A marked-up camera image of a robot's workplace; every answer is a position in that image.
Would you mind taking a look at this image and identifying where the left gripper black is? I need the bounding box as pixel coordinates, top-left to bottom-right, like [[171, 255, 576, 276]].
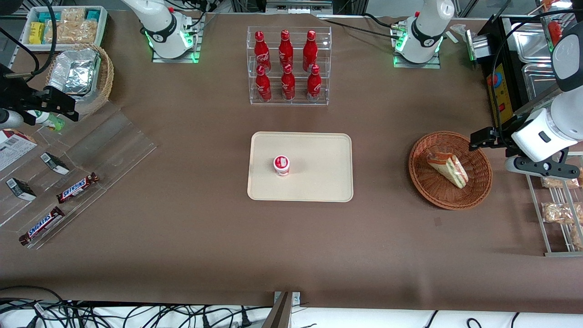
[[469, 115, 520, 151]]

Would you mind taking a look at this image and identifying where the triangle sandwich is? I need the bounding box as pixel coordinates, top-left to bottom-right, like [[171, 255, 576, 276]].
[[426, 152, 469, 189]]

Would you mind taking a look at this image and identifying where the light tan wicker basket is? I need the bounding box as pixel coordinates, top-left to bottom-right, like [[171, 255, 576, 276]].
[[46, 43, 114, 117]]

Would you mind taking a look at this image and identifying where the brown round wicker basket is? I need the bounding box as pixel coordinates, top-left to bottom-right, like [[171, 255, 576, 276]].
[[408, 131, 493, 210]]

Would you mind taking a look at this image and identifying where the beige plastic tray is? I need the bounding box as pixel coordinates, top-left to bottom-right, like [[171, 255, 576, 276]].
[[247, 132, 354, 202]]

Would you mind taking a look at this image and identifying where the green white small bottle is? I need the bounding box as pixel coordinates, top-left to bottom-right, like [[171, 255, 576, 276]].
[[27, 109, 66, 132]]

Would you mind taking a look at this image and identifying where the silver foil pack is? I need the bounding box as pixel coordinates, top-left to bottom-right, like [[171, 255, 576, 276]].
[[48, 48, 101, 97]]

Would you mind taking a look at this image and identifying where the small black white box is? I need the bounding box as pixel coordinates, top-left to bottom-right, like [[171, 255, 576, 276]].
[[40, 152, 70, 175], [5, 178, 37, 201]]

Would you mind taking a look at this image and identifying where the black hot food showcase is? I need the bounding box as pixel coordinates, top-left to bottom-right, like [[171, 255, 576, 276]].
[[474, 14, 583, 137]]

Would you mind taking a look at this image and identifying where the clear acrylic stepped display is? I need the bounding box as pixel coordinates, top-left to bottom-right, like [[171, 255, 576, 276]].
[[0, 101, 158, 250]]

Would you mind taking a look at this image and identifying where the printed white cardboard box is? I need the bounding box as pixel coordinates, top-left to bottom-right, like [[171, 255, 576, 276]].
[[0, 129, 38, 172]]

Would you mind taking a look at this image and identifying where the clear bag of crackers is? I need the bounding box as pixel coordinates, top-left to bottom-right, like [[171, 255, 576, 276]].
[[71, 19, 99, 44], [44, 20, 73, 45], [61, 8, 87, 23]]

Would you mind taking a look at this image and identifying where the snickers chocolate bar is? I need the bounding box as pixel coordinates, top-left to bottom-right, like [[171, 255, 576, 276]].
[[56, 172, 100, 204], [19, 206, 66, 246]]

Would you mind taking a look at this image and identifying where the yellow snack packet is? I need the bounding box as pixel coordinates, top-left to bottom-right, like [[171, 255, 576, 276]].
[[29, 22, 46, 45]]

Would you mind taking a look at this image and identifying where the steel showcase pan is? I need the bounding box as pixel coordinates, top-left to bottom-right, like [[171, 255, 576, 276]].
[[511, 21, 554, 64], [522, 64, 559, 103]]

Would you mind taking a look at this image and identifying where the white plastic bin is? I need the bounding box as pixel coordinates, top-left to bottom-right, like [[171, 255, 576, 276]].
[[21, 5, 109, 51]]

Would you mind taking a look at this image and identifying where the clear plastic wrapper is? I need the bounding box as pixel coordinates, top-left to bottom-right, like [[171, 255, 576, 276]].
[[449, 24, 470, 44]]

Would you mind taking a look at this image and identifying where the red skewered food item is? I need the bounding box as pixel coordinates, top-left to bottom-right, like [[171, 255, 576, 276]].
[[548, 20, 563, 47]]

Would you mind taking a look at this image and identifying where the red cola bottle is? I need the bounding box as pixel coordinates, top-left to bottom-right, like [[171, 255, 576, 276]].
[[307, 65, 322, 102], [302, 30, 318, 72], [281, 64, 296, 101], [278, 30, 294, 69], [255, 65, 272, 102], [253, 31, 272, 73]]

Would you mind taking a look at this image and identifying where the brown table cover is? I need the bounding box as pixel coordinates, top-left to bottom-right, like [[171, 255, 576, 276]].
[[0, 10, 583, 315]]

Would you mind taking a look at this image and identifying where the clear acrylic bottle rack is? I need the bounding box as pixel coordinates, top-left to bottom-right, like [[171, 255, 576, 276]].
[[246, 26, 332, 106]]

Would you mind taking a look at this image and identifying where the red white yogurt cup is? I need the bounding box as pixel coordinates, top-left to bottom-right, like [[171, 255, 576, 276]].
[[273, 155, 291, 177]]

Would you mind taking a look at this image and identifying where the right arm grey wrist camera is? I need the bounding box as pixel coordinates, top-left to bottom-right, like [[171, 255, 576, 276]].
[[0, 108, 24, 129]]

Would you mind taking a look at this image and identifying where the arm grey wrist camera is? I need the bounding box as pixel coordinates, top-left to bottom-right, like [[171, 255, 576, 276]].
[[504, 154, 582, 179], [0, 108, 24, 129]]

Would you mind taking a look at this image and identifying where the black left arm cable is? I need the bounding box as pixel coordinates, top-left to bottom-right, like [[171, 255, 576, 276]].
[[494, 9, 583, 133]]

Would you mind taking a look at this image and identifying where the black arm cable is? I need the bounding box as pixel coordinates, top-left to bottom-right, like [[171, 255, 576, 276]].
[[0, 0, 58, 83], [494, 9, 583, 133]]

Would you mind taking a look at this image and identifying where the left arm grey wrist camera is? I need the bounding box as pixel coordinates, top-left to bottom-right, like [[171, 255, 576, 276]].
[[504, 154, 582, 179]]

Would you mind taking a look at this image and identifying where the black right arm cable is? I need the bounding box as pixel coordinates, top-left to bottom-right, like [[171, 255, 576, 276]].
[[0, 0, 58, 83]]

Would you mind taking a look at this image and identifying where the silver wire rack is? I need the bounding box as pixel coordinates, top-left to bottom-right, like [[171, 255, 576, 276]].
[[526, 153, 583, 257]]

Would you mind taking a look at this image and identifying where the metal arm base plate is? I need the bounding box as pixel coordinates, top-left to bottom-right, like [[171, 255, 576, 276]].
[[152, 14, 204, 63], [393, 52, 441, 70]]

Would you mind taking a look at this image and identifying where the aluminium bracket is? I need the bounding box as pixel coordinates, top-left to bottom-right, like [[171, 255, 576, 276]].
[[274, 292, 301, 307]]

